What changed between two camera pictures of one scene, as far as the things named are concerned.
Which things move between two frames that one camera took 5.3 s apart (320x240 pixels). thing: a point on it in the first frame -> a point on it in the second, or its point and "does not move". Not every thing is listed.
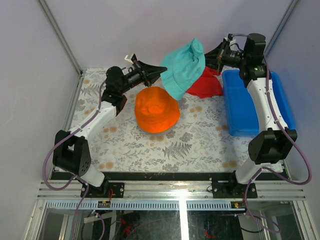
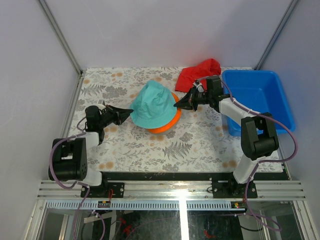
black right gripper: (217, 56) -> (188, 102)
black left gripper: (150, 69) -> (120, 114)
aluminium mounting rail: (284, 189) does not move
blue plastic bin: (242, 114) does not move
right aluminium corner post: (294, 4) does not move
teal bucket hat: (181, 67) -> (153, 106)
